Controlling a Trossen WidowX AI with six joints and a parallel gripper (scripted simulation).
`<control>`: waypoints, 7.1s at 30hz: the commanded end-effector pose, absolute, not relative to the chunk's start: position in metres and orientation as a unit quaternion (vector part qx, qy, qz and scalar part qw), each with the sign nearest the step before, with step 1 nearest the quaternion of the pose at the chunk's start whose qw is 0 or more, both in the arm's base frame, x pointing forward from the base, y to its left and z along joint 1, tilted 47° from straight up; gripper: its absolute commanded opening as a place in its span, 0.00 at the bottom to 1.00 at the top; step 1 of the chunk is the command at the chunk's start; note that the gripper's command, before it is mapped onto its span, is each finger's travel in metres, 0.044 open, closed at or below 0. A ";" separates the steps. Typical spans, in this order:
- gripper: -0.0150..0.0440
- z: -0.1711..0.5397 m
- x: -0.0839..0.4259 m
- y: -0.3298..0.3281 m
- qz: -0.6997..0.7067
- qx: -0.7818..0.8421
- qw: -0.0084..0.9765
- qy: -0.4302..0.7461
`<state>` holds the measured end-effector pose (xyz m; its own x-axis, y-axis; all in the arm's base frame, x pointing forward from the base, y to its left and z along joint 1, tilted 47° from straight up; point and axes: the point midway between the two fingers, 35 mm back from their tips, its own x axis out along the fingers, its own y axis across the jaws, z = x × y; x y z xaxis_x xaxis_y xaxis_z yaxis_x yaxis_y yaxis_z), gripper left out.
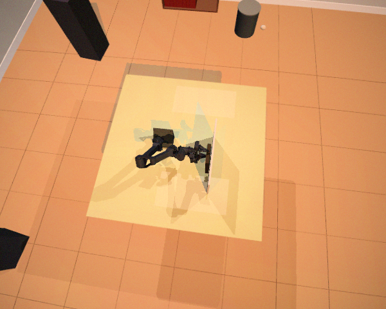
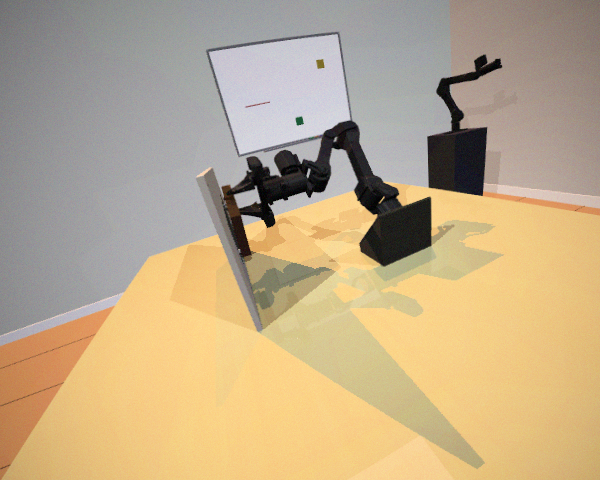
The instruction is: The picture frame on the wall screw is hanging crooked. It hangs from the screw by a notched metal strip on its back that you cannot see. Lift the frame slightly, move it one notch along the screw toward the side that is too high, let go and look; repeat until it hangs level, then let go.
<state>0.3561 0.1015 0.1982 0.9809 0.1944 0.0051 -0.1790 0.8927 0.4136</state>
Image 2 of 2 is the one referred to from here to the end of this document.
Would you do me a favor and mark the dark brown picture frame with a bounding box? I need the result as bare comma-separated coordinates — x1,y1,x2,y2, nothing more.
221,185,251,257

